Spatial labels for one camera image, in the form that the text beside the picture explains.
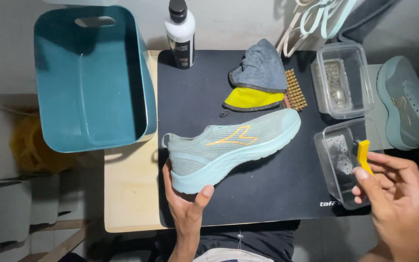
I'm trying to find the white black cleaner bottle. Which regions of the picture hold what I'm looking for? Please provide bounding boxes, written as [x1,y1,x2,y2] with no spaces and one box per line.
[164,0,196,70]

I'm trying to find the clear container with foam water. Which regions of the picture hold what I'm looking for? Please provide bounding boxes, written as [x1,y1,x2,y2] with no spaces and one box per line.
[314,117,385,210]

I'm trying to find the clear container with brush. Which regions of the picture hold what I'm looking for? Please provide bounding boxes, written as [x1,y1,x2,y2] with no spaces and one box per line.
[310,42,375,120]

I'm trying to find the yellow plastic bag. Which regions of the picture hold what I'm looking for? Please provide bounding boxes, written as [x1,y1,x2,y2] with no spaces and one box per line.
[9,116,77,173]

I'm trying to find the mint green sneaker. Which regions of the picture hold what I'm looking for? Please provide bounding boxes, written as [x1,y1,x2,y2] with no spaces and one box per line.
[161,108,302,194]
[376,56,419,151]

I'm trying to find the black desk mat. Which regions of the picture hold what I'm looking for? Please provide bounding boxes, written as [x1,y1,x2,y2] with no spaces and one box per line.
[157,49,372,228]

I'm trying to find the person's left hand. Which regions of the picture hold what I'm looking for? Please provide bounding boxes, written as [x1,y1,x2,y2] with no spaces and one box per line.
[162,159,215,238]

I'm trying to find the dark grey insole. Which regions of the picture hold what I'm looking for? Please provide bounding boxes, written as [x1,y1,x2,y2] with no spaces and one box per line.
[336,0,401,44]

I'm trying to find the mint green shoelace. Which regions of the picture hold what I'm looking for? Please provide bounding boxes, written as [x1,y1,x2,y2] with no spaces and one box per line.
[300,0,358,40]

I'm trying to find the yellow handled brush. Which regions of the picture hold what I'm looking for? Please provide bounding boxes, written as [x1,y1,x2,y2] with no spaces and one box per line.
[356,140,375,176]

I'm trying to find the person's dark shorts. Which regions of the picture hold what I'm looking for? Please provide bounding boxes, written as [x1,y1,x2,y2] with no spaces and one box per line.
[155,220,301,262]

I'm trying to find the white storage boxes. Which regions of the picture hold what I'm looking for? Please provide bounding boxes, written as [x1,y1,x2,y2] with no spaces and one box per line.
[0,175,81,262]

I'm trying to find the person's right hand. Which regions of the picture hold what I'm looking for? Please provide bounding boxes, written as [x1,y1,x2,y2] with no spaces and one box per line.
[351,151,419,260]

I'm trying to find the teal plastic basin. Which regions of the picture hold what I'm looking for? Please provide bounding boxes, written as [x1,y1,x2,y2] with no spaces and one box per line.
[34,5,158,153]

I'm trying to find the cream shoelace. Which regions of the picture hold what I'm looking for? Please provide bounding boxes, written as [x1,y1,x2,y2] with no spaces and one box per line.
[276,0,317,58]

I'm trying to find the wooden bristle brush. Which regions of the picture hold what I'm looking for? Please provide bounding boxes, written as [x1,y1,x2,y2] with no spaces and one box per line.
[283,68,308,112]

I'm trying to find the grey yellow microfiber cloth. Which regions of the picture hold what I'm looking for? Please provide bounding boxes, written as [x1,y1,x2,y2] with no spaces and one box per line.
[219,39,288,118]

